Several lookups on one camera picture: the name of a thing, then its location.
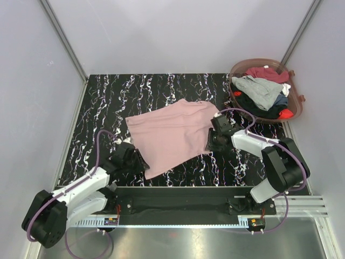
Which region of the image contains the red orange garment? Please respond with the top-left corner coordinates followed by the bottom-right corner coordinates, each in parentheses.
top-left (278, 108), bottom-right (294, 120)

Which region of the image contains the small electronics board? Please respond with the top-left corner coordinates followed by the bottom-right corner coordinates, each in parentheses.
top-left (104, 217), bottom-right (118, 226)
top-left (248, 218), bottom-right (266, 231)

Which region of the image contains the aluminium frame rail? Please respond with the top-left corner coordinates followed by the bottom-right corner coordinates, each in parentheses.
top-left (89, 196), bottom-right (327, 224)

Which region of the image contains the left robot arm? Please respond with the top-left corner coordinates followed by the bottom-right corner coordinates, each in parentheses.
top-left (22, 142), bottom-right (150, 248)

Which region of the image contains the right small electronics board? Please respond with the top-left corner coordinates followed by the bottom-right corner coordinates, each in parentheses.
top-left (248, 218), bottom-right (266, 231)

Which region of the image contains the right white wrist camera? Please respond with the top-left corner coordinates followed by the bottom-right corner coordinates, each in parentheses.
top-left (213, 113), bottom-right (222, 118)

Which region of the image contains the purple cable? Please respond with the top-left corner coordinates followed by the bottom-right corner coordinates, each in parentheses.
top-left (26, 129), bottom-right (119, 257)
top-left (217, 107), bottom-right (309, 233)

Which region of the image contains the black garment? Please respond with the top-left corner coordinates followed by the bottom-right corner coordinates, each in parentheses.
top-left (230, 83), bottom-right (287, 119)

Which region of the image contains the white garment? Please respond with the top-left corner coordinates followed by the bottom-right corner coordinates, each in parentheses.
top-left (281, 83), bottom-right (291, 97)

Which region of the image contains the left small electronics board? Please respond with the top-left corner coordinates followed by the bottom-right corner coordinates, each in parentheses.
top-left (104, 217), bottom-right (118, 226)

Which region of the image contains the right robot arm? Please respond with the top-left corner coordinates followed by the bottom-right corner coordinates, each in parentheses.
top-left (206, 115), bottom-right (311, 214)

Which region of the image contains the aluminium corner post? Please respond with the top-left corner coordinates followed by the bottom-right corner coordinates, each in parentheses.
top-left (281, 0), bottom-right (323, 66)
top-left (38, 0), bottom-right (88, 84)

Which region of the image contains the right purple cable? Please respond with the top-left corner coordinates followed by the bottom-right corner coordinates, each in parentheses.
top-left (217, 107), bottom-right (309, 233)

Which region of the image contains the brown plastic laundry basket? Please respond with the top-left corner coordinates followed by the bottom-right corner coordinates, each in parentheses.
top-left (230, 58), bottom-right (305, 124)

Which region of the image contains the maroon garment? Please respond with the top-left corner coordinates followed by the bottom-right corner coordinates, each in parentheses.
top-left (244, 66), bottom-right (289, 84)

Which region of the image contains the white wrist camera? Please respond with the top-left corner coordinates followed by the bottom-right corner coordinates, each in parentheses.
top-left (123, 137), bottom-right (133, 145)
top-left (213, 113), bottom-right (222, 118)

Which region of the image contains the right aluminium corner post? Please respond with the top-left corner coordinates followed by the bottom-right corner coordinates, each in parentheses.
top-left (281, 0), bottom-right (323, 66)

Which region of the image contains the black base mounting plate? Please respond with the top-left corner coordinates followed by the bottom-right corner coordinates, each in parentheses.
top-left (101, 187), bottom-right (277, 215)

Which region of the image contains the left aluminium corner post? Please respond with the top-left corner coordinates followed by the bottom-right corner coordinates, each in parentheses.
top-left (38, 0), bottom-right (88, 84)

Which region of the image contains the blue garment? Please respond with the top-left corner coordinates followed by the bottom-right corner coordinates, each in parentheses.
top-left (273, 94), bottom-right (288, 106)

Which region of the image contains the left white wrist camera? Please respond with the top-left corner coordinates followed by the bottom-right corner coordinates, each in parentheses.
top-left (123, 137), bottom-right (133, 145)

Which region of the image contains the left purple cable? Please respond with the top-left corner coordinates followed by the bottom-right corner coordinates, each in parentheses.
top-left (26, 129), bottom-right (119, 257)

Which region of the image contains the pink tank top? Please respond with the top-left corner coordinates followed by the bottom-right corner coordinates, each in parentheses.
top-left (126, 99), bottom-right (219, 180)

